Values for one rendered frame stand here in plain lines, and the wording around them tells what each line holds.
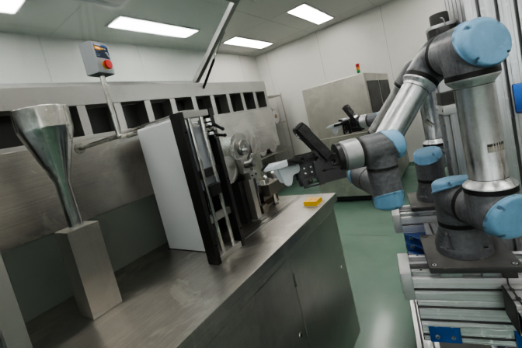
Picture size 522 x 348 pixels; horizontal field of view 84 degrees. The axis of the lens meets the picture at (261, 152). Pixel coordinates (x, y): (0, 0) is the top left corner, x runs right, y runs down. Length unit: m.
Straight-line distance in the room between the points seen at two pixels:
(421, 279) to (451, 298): 0.10
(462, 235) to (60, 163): 1.19
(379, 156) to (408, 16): 5.04
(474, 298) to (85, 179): 1.38
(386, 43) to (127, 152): 4.94
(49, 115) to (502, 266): 1.30
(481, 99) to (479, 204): 0.26
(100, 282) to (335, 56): 5.43
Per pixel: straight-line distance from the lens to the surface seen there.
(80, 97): 1.37
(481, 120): 0.88
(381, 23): 5.77
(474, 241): 1.07
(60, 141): 1.01
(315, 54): 6.07
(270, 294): 1.11
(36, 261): 1.28
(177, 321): 0.89
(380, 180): 0.76
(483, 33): 0.86
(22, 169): 1.26
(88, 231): 1.03
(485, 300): 1.16
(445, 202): 1.02
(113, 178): 1.36
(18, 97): 1.30
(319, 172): 0.70
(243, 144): 1.39
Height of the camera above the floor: 1.34
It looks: 6 degrees down
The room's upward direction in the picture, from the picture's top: 13 degrees counter-clockwise
